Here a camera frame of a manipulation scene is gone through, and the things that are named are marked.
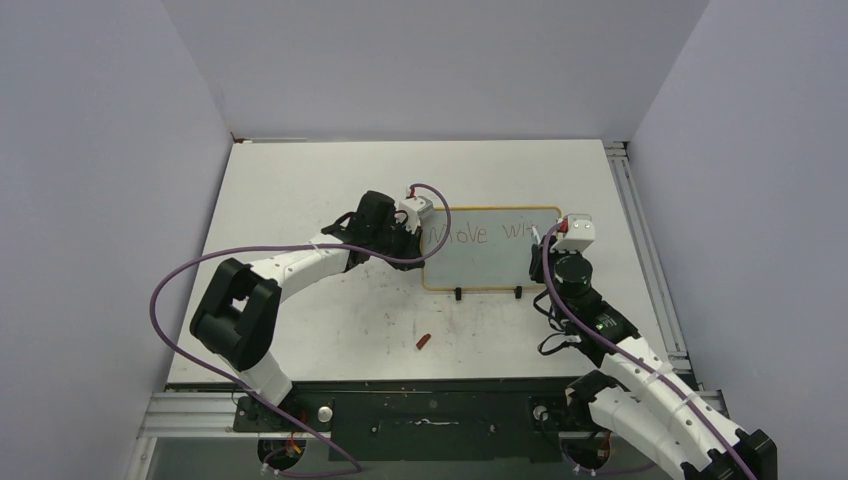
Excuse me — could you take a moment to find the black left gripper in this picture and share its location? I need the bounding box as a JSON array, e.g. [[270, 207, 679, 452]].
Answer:
[[370, 217, 424, 272]]

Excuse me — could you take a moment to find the yellow framed whiteboard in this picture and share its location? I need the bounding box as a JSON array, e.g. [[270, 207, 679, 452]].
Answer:
[[421, 206, 562, 291]]

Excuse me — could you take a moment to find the red marker cap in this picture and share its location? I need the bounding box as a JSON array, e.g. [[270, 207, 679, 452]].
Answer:
[[416, 334, 432, 350]]

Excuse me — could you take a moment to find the red capped whiteboard marker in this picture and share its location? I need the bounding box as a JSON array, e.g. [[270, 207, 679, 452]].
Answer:
[[531, 226, 542, 245]]

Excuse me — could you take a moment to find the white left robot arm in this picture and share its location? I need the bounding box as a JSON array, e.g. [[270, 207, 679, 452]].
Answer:
[[190, 191, 433, 431]]

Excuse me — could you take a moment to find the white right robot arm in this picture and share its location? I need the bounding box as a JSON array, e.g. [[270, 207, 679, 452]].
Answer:
[[529, 242, 778, 479]]

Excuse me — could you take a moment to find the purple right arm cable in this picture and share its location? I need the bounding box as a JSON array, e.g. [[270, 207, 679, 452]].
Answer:
[[541, 223, 760, 480]]

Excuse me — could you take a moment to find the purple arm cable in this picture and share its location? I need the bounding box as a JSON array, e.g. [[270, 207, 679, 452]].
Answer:
[[148, 183, 452, 480], [541, 223, 760, 480]]

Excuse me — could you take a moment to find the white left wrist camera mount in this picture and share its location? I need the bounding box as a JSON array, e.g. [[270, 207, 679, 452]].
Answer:
[[395, 196, 433, 233]]

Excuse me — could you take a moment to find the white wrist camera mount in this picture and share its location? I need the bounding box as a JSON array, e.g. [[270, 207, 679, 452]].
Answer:
[[549, 213, 596, 253], [395, 196, 433, 233]]

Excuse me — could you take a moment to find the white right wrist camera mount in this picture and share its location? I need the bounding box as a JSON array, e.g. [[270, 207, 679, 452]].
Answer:
[[549, 213, 596, 253]]

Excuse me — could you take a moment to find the aluminium frame rail right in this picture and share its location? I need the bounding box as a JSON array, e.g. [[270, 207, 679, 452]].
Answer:
[[603, 141, 692, 374]]

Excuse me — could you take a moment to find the aluminium frame rail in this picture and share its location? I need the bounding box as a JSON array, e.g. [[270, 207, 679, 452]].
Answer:
[[603, 141, 692, 374], [139, 392, 243, 439]]

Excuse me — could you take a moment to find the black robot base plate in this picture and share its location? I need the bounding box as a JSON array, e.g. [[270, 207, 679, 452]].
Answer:
[[233, 377, 611, 463]]

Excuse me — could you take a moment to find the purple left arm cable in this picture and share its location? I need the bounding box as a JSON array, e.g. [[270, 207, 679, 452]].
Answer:
[[148, 183, 452, 480]]

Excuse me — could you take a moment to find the aluminium frame rail front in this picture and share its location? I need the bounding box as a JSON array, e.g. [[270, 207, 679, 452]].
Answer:
[[139, 392, 243, 439]]

